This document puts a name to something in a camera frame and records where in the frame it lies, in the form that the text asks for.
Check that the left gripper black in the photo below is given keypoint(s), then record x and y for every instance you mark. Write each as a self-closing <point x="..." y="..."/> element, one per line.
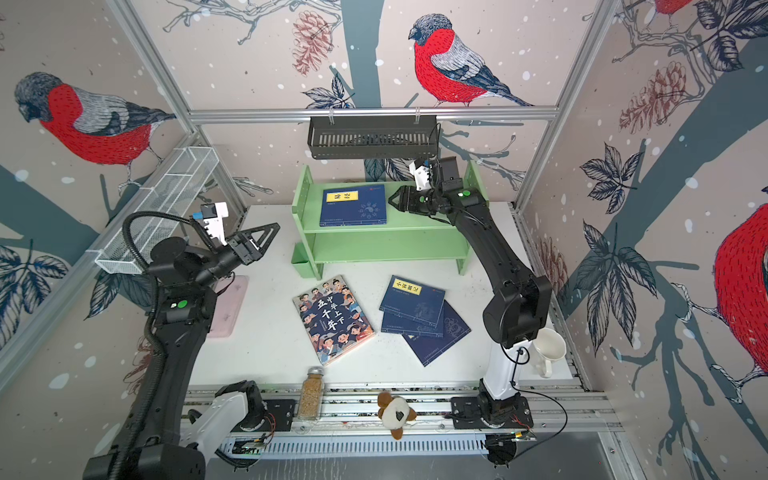
<point x="253" y="253"/>

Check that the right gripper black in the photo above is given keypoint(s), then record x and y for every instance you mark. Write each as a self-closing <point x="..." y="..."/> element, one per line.
<point x="410" y="200"/>

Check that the blue book small yellow label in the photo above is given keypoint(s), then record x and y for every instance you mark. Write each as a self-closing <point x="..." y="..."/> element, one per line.
<point x="354" y="206"/>

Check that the blue book wide yellow label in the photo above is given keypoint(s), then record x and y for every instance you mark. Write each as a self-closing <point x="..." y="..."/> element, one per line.
<point x="412" y="300"/>

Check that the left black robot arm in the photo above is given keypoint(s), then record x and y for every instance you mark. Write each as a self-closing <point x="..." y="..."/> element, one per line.
<point x="150" y="445"/>

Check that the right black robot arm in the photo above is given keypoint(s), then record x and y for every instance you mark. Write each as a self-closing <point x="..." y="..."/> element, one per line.
<point x="521" y="299"/>

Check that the blue book under stack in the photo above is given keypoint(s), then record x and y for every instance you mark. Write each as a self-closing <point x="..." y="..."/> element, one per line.
<point x="395" y="324"/>

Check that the green two-tier wooden shelf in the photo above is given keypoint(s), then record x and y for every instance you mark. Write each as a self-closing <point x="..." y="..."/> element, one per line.
<point x="403" y="237"/>

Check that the pink flat tray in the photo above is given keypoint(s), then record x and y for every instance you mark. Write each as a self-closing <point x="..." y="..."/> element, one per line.
<point x="231" y="294"/>

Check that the dark hanging perforated basket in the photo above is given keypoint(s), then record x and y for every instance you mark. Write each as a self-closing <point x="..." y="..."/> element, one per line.
<point x="373" y="137"/>

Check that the illustrated Chinese history book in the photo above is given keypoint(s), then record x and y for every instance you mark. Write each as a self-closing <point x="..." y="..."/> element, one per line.
<point x="333" y="319"/>

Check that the dark blue bottom book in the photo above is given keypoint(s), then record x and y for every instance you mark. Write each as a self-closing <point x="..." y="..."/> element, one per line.
<point x="428" y="349"/>

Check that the glass jar of grains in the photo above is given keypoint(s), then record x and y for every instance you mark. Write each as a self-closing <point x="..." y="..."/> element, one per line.
<point x="311" y="394"/>

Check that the white ceramic mug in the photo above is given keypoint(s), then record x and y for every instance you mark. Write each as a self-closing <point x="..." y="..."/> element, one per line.
<point x="546" y="349"/>

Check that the brown white plush toy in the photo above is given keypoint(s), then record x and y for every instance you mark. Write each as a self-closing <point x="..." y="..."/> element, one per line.
<point x="395" y="413"/>

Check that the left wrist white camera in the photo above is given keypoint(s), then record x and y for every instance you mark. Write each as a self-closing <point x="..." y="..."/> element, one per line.
<point x="211" y="216"/>

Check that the white wire mesh tray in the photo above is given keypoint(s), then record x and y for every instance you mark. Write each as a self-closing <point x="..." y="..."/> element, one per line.
<point x="184" y="174"/>

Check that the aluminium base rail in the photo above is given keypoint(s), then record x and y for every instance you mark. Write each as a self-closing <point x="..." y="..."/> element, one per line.
<point x="425" y="408"/>

